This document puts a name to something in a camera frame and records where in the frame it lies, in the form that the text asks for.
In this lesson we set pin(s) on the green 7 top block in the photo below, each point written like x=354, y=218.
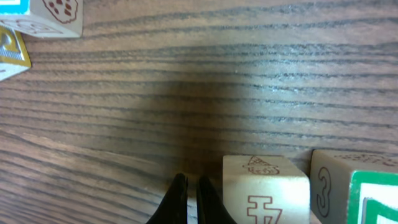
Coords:
x=353, y=187

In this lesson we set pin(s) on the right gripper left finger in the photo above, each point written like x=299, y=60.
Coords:
x=173, y=207

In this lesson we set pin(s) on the wooden block with red print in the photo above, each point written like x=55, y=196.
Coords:
x=265, y=190

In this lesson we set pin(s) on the block with blue side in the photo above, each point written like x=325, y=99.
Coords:
x=14, y=55

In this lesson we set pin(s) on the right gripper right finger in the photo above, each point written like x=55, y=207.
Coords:
x=210, y=209

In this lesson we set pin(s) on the green 4 top block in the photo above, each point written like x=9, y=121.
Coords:
x=44, y=18

